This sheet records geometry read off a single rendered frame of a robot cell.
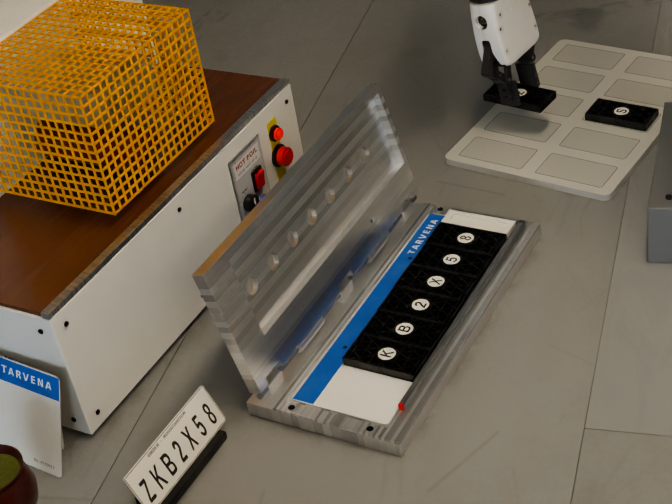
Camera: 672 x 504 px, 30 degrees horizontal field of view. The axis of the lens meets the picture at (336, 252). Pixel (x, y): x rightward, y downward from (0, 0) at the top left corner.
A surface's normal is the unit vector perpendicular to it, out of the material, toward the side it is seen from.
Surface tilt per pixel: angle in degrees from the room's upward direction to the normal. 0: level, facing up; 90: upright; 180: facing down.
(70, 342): 90
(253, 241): 76
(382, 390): 0
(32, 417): 69
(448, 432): 0
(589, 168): 0
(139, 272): 90
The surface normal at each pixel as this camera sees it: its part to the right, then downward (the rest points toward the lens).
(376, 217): 0.81, -0.01
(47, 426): -0.54, 0.24
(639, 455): -0.15, -0.80
